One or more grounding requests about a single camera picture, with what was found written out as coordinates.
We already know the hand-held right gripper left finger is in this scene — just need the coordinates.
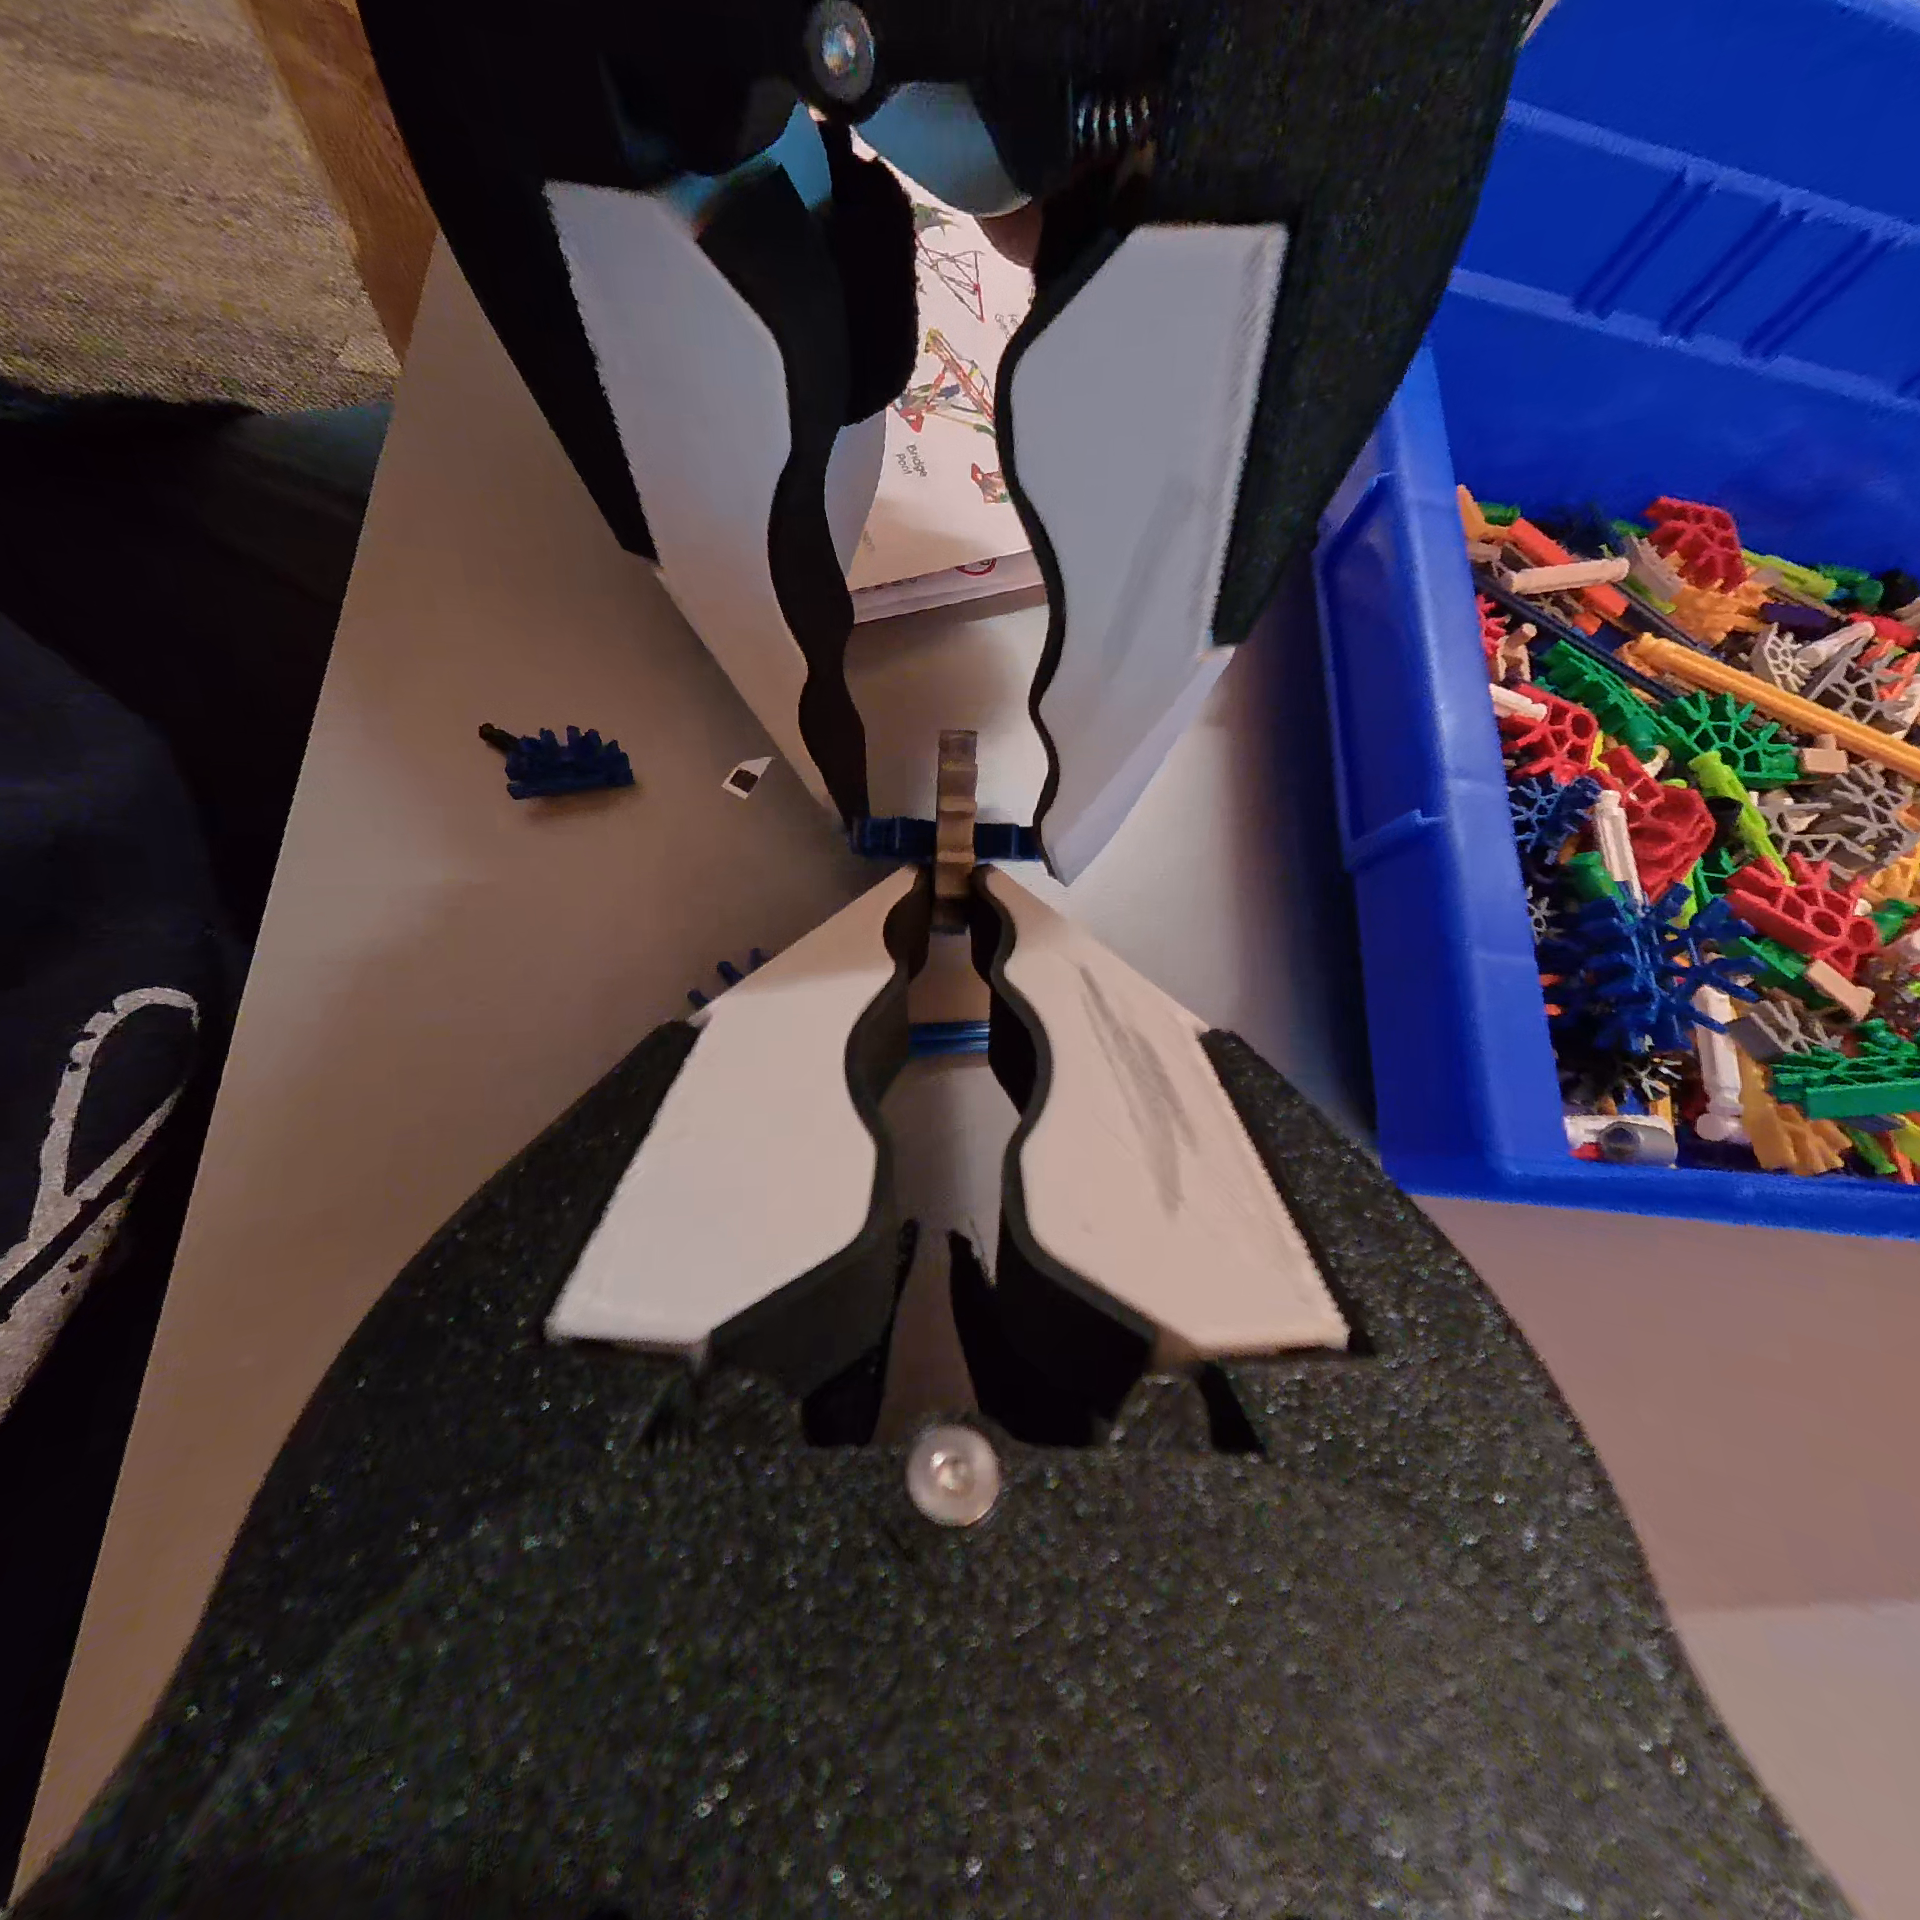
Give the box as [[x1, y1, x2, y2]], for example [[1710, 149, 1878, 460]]
[[545, 865, 920, 1404]]

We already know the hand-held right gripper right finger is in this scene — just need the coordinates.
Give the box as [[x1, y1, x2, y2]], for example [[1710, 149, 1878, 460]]
[[966, 866, 1352, 1420]]

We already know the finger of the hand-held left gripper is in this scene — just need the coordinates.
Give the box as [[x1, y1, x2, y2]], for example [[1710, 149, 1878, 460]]
[[995, 222, 1292, 888], [540, 162, 920, 829]]

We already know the blue plastic bin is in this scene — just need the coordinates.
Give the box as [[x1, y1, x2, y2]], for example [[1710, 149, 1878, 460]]
[[1312, 0, 1920, 1238]]

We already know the blue double snowflake connector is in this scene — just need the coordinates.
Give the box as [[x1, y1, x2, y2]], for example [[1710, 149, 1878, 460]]
[[847, 813, 1044, 861]]

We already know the grey snowflake connector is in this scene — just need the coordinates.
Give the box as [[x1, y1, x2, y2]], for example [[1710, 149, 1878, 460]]
[[931, 729, 984, 932]]

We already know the toy instruction booklet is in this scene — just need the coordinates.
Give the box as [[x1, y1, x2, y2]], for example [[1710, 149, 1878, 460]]
[[843, 181, 1052, 625]]

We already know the blue connector with black peg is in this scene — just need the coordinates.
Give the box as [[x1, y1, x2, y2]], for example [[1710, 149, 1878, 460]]
[[479, 723, 635, 801]]

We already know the pile of colourful construction pieces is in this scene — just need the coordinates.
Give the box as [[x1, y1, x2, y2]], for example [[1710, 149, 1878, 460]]
[[1455, 486, 1920, 1179]]

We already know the person's black printed shirt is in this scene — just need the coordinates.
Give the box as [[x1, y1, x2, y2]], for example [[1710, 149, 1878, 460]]
[[0, 382, 399, 1862]]

